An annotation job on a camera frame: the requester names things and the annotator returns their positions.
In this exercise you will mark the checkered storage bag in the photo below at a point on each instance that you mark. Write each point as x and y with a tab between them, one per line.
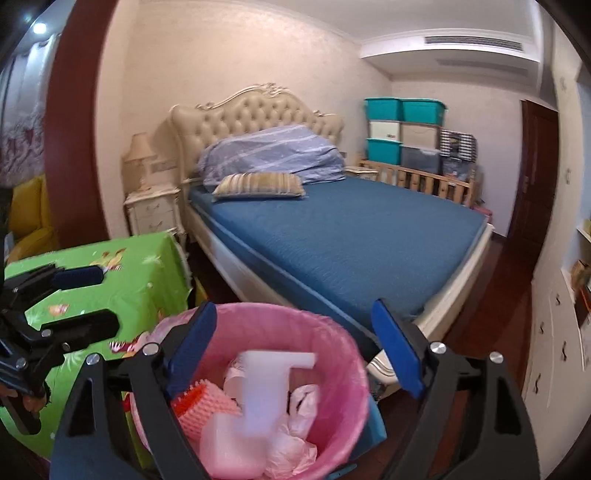
457	145

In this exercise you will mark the white tissue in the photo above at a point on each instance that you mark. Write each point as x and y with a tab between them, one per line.
286	447

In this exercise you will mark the cream built-in wardrobe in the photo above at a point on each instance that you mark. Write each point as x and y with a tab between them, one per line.
554	323

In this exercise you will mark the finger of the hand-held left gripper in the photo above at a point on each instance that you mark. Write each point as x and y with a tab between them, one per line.
83	325
78	277

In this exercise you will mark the white foam block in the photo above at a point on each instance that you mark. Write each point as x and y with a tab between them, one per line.
231	443

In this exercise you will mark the person's left hand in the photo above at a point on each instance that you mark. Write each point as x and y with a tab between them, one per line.
33	405

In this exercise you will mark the patterned lace curtain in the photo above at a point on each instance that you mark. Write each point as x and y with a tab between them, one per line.
23	138

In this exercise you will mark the green cartoon printed tablecloth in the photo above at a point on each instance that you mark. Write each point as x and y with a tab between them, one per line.
138	286

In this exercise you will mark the angled white foam piece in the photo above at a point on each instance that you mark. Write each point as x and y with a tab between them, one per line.
258	392

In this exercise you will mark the yellow leather armchair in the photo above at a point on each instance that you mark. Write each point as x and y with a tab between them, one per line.
27	207

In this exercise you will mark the white nightstand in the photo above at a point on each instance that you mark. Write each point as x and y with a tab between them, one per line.
152	212

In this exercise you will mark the ceiling air vent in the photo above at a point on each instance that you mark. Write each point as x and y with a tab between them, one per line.
473	43

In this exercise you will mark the dark wooden door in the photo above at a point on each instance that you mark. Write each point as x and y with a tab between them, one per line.
533	170

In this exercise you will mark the wooden crib rail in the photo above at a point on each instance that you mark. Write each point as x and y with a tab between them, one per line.
425	182

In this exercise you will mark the cream storage box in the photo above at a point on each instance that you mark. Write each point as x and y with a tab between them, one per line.
384	130

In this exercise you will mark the beige tufted headboard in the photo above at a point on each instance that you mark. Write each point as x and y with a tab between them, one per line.
240	115

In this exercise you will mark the teal storage box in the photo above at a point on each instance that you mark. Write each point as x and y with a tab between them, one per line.
424	112
384	151
383	108

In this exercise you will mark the small ceiling downlight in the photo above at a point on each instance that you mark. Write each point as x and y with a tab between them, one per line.
39	27

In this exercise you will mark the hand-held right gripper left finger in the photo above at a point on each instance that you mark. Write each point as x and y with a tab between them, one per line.
194	346

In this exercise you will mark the bed with blue sheet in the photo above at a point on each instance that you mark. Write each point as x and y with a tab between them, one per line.
346	230

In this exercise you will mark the clear grey storage box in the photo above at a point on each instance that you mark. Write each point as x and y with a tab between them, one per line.
420	160

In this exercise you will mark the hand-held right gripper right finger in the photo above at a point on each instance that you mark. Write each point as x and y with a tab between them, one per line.
397	350

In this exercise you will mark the brown striped pillow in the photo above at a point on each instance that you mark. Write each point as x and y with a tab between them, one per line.
258	184

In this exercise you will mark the grey-blue striped duvet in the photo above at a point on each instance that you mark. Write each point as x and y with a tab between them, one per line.
277	152

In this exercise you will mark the waste bin with pink liner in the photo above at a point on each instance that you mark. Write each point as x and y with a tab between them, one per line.
323	350

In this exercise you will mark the red-brown wooden door frame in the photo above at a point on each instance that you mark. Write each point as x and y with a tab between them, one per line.
74	138

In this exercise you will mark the red foam fruit net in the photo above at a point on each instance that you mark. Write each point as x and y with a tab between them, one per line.
203	406

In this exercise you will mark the beige storage box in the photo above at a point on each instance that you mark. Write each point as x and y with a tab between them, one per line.
419	135

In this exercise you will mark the cream table lamp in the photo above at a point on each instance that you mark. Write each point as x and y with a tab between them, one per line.
138	147

